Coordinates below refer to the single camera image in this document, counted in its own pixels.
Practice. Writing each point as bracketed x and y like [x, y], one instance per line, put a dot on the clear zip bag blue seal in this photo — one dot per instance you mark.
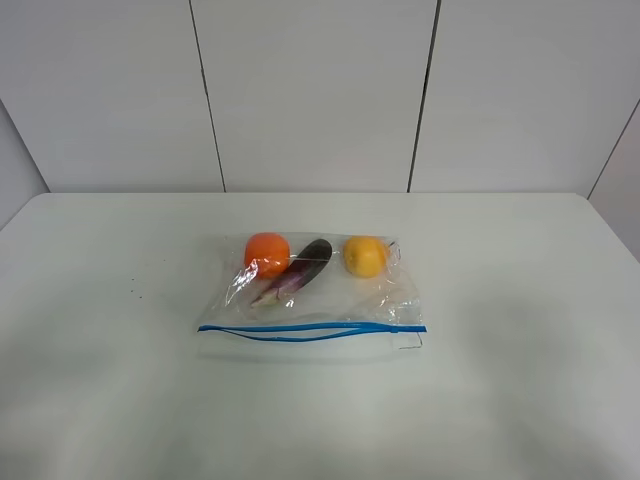
[335, 315]

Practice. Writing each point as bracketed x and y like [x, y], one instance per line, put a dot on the yellow pear fruit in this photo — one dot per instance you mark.
[365, 256]

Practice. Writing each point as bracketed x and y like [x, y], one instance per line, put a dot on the orange round fruit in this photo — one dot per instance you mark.
[267, 254]

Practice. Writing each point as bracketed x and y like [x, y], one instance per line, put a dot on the purple eggplant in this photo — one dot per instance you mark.
[307, 265]

